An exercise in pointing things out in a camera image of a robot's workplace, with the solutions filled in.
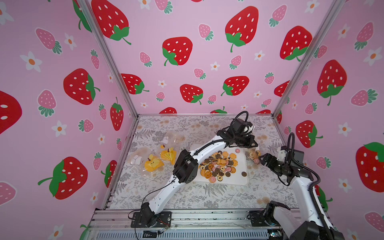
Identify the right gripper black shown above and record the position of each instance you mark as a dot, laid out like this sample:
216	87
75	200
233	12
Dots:
268	159

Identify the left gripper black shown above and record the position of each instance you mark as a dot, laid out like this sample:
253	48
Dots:
249	137

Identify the ziploc bag yellow duck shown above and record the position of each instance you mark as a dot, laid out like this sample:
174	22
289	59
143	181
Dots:
171	146

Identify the ziploc bag with cookies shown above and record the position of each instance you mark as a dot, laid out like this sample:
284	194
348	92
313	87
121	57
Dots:
146	163

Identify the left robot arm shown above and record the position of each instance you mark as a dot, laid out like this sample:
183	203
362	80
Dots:
185	170

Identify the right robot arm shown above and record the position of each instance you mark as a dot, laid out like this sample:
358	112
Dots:
313	225

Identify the white plastic tray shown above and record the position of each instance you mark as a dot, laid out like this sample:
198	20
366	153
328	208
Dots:
227	166

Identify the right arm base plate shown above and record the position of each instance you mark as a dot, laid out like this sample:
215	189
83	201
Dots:
264	219

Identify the aluminium front rail frame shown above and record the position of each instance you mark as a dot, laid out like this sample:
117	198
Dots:
221	224

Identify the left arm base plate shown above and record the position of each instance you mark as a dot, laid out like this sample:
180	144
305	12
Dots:
161	220

